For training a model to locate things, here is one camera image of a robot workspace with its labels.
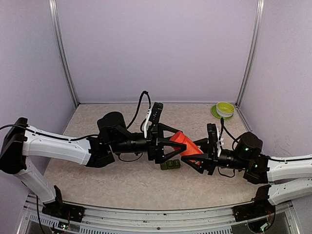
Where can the green plate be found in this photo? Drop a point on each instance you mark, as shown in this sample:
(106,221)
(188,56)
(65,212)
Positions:
(216,115)

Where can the right aluminium frame post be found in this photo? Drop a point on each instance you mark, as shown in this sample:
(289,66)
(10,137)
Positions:
(251,53)

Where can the white bowl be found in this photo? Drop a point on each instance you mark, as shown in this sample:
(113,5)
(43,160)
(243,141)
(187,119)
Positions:
(225,113)

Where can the aluminium frame post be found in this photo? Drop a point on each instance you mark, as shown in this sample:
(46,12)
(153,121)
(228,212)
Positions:
(62,53)
(251,53)

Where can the green pill organizer box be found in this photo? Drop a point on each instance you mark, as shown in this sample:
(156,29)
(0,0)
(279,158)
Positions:
(170,164)

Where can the lime green bowl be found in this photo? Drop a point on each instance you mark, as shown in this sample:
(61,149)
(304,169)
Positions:
(224,107)

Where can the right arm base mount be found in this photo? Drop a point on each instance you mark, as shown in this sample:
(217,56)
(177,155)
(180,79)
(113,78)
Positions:
(260,206)

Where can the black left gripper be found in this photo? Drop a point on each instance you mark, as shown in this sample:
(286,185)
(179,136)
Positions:
(156,153)

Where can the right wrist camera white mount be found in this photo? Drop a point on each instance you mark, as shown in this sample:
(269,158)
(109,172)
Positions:
(214,139)

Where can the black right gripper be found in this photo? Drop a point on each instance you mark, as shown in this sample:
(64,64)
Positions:
(209,160)

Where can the orange pill bottle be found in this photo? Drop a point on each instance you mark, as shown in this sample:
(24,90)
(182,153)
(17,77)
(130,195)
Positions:
(191,147)

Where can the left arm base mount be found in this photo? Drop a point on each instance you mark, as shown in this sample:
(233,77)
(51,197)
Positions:
(62,210)

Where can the front aluminium rail base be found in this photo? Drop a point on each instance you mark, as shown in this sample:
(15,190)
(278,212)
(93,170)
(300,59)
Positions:
(104,220)

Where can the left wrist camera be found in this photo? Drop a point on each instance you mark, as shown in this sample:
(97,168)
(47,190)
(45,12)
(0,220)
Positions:
(153,116)

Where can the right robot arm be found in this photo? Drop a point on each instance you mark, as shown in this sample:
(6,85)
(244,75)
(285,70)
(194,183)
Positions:
(280,178)

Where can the left aluminium frame post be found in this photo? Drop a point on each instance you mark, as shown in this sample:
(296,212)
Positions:
(62,53)

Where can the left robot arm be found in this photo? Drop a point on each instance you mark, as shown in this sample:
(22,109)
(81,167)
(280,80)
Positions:
(96,151)

